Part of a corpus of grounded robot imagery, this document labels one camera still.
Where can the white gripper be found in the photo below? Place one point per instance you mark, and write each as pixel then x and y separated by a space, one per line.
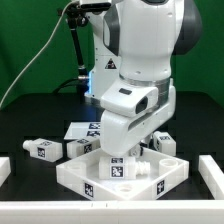
pixel 119 133

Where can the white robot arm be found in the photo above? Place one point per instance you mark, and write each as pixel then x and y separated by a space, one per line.
pixel 134 41

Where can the white tag sheet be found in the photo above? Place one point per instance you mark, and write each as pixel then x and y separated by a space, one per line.
pixel 79 130

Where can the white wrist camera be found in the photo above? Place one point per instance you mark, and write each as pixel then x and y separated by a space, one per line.
pixel 128 100

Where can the white right wall block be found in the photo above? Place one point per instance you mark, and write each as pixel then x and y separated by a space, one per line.
pixel 212 176

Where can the white wall block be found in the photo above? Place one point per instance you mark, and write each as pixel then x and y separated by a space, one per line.
pixel 212 176
pixel 5 169

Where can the white left wall block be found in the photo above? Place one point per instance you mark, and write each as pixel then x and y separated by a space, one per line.
pixel 5 169

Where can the white front wall rail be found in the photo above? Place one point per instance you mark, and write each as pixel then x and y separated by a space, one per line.
pixel 134 212

